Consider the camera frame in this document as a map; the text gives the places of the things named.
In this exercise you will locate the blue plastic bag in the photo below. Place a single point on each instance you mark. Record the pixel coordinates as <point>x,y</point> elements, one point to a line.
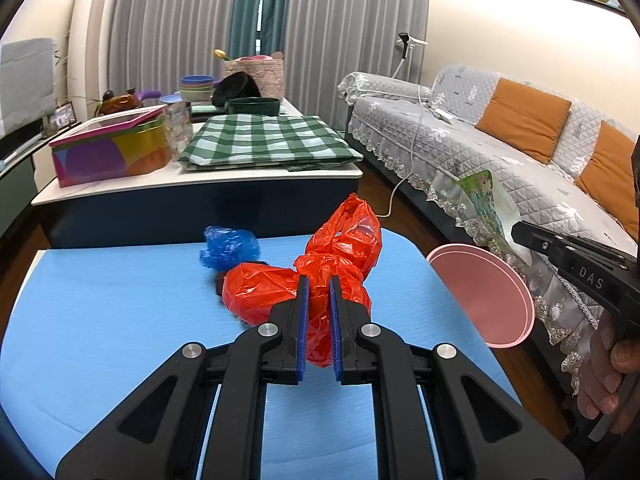
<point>230,250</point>

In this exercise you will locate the white phone holder stand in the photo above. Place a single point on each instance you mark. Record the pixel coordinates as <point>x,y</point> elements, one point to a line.
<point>402,39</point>

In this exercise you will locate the pink plate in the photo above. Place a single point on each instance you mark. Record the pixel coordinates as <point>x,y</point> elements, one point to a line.
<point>485,300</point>

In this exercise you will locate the teal curtain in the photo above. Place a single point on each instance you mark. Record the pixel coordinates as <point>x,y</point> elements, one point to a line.
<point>260,20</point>

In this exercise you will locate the grey curtain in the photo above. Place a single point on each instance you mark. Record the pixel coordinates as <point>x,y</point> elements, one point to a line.
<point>350,25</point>
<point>170,20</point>

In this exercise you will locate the pink lace basket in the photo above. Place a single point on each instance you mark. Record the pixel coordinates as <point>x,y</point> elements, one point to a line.
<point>267,77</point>

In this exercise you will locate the dark green round container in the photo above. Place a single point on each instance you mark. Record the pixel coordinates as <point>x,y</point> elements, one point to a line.
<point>252,107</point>

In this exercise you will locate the colourful storage box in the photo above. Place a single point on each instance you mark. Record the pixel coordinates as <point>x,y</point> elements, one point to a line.
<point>110,160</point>

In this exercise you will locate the grey quilted pillow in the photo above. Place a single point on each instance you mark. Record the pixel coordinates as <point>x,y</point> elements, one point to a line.
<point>580,130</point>
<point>460,92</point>

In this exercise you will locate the white standing air conditioner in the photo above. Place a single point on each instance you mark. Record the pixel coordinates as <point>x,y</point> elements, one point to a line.
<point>95,25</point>

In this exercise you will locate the green printed packet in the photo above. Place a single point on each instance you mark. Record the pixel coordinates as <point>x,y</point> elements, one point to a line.
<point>485,200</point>

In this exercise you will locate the orange cushion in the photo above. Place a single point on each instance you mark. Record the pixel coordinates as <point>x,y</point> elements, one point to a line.
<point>525,120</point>
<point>610,175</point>

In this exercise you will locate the large red plastic bag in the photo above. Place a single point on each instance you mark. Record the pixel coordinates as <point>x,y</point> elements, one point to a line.
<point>260,290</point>

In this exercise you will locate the black bowl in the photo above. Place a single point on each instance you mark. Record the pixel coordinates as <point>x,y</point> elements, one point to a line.
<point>235,90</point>

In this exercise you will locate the white top coffee table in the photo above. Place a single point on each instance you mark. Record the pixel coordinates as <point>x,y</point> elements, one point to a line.
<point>150,215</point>

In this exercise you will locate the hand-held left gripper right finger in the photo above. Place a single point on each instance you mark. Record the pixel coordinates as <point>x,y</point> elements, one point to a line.
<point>336,340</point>

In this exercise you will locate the dark television cabinet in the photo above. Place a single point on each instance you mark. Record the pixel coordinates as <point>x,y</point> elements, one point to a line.
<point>15,185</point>

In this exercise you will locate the white power adapter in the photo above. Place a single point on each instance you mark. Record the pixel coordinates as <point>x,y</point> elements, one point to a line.
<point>444,115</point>

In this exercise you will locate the grey cloth cover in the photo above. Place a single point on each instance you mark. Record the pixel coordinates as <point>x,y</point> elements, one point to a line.
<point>25,85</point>

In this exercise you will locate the person's right hand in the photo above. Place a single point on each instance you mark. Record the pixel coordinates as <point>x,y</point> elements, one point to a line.
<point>597,375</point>

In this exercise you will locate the brown teapot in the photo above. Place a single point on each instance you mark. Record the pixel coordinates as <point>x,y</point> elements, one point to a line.
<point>117,104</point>

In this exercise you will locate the clear plastic jar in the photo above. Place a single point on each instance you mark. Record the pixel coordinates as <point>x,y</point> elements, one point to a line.
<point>177,130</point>

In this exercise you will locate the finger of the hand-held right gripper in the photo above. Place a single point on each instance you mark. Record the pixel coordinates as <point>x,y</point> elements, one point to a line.
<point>535,240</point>

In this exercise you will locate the grey quilted sofa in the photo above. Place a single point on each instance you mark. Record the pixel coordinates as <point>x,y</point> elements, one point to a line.
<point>450,135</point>

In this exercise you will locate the small photo frame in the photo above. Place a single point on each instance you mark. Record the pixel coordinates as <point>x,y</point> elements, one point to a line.
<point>62,117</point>

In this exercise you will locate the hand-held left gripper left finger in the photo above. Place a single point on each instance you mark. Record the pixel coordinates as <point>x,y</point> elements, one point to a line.
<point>301,340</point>

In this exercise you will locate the stack of plastic bowls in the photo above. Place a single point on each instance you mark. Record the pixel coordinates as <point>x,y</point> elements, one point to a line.
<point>196,90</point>

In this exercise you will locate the green checked cloth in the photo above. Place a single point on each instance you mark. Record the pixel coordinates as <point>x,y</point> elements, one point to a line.
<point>260,140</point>

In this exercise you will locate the yellow artificial flower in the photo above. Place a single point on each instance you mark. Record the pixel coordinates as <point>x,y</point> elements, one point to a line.
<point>220,54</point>

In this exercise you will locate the blue table mat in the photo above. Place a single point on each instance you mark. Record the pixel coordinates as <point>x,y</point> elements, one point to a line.
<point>100,320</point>

